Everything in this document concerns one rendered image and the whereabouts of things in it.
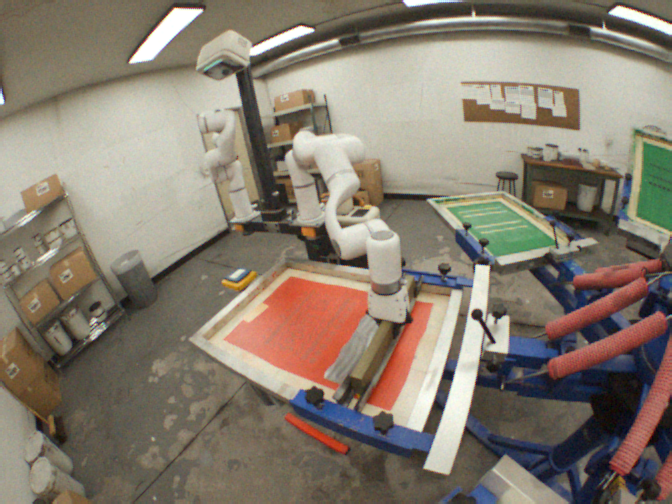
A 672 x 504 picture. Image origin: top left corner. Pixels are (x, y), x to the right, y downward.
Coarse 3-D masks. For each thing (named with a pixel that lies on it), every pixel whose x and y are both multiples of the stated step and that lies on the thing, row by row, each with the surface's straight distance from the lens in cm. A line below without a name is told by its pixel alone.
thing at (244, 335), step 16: (256, 320) 99; (272, 320) 97; (240, 336) 96; (256, 336) 93; (336, 336) 84; (256, 352) 88; (272, 352) 86; (336, 352) 80; (400, 352) 78; (288, 368) 80; (304, 368) 78; (320, 368) 77; (400, 368) 74; (320, 384) 74; (336, 384) 73; (384, 384) 71; (400, 384) 71; (368, 400) 69; (384, 400) 69
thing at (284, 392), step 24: (288, 264) 122; (312, 264) 114; (264, 288) 114; (432, 288) 95; (456, 312) 84; (192, 336) 102; (216, 360) 90; (240, 360) 83; (432, 360) 72; (264, 384) 74; (432, 384) 67
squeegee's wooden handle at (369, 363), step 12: (408, 276) 86; (408, 288) 82; (384, 324) 70; (384, 336) 68; (372, 348) 65; (384, 348) 70; (360, 360) 63; (372, 360) 64; (360, 372) 61; (372, 372) 66; (360, 384) 62
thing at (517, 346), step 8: (512, 336) 74; (512, 344) 72; (520, 344) 73; (528, 344) 73; (536, 344) 74; (544, 344) 75; (512, 352) 70; (520, 352) 71; (528, 352) 72; (536, 352) 72; (544, 352) 73; (480, 360) 72; (488, 360) 72; (520, 360) 72; (528, 360) 72; (536, 360) 73; (544, 360) 73; (528, 368) 75; (536, 368) 75
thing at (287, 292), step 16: (288, 288) 109; (304, 288) 107; (320, 288) 104; (336, 288) 103; (352, 288) 101; (272, 304) 104; (288, 304) 101; (416, 304) 92; (432, 304) 92; (352, 320) 88; (416, 320) 86; (400, 336) 82; (416, 336) 81
